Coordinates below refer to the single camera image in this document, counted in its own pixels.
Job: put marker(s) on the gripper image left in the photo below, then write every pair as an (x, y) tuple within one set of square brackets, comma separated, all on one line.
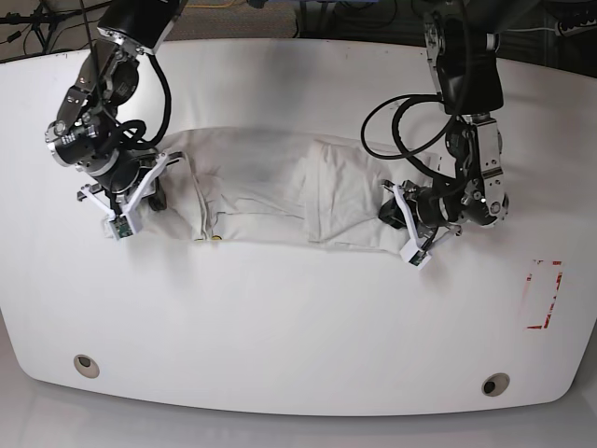
[(120, 182)]

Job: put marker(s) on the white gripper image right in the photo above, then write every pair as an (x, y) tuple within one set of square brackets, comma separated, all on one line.
[(418, 210)]

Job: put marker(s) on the white T-shirt with yellow logo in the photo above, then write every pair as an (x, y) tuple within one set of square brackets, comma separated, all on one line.
[(263, 186)]

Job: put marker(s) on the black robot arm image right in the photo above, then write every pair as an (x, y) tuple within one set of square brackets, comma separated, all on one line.
[(463, 64)]

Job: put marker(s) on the red tape rectangle marking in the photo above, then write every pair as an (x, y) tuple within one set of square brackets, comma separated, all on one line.
[(540, 293)]

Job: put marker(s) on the black tripod stand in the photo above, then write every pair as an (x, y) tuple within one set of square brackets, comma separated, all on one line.
[(44, 20)]

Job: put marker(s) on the white power strip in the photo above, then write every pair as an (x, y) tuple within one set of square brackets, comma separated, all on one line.
[(577, 24)]

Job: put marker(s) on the wrist camera board image left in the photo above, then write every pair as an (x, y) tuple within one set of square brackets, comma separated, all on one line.
[(124, 226)]

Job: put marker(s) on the wrist camera board image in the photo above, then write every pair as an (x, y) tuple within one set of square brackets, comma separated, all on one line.
[(416, 256), (124, 226)]

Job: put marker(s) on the wrist camera board image right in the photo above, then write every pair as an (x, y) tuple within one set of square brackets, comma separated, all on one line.
[(416, 256)]

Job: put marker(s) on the left table cable grommet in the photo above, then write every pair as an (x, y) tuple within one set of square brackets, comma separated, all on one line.
[(86, 366)]

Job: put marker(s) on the table cable grommet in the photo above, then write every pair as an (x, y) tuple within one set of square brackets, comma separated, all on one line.
[(86, 366), (495, 385)]

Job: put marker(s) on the right table cable grommet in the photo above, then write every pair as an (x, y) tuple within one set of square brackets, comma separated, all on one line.
[(495, 385)]

